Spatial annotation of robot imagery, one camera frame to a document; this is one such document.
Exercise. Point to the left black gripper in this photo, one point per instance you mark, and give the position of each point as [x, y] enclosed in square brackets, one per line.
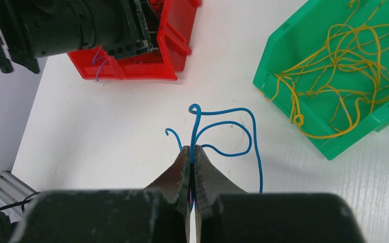
[30, 30]

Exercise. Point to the green bin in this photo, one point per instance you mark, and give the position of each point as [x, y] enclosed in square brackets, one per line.
[327, 69]

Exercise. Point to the red double bin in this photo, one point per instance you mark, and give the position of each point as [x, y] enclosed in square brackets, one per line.
[173, 37]

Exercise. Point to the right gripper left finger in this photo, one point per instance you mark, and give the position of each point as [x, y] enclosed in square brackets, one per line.
[160, 212]

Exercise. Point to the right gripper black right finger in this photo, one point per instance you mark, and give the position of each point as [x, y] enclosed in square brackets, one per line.
[227, 213]

